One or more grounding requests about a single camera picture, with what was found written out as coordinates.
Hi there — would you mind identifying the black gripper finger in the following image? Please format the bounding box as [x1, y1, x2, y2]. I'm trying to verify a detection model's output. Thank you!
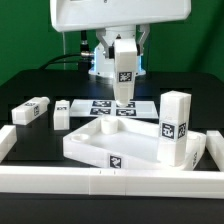
[96, 29, 114, 59]
[137, 24, 150, 54]

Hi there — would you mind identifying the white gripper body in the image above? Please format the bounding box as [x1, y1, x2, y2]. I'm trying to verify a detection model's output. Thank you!
[50, 0, 191, 32]

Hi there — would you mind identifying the white desk top tray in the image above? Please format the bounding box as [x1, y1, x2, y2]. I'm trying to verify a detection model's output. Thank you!
[63, 116, 206, 171]

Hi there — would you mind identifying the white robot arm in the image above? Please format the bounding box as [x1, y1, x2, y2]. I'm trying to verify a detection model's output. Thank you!
[50, 0, 191, 77]

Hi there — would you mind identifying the white marker board with tags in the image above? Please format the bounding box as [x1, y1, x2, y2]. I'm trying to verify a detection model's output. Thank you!
[70, 99, 158, 119]

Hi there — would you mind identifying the black cable with connector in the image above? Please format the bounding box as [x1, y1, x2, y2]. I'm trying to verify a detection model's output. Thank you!
[39, 30, 96, 71]

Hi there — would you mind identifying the white thin cable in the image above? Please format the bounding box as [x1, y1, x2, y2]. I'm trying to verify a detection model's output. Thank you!
[61, 31, 67, 70]

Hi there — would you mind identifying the white U-shaped fence frame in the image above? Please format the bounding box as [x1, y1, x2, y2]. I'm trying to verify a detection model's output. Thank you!
[0, 125, 224, 199]

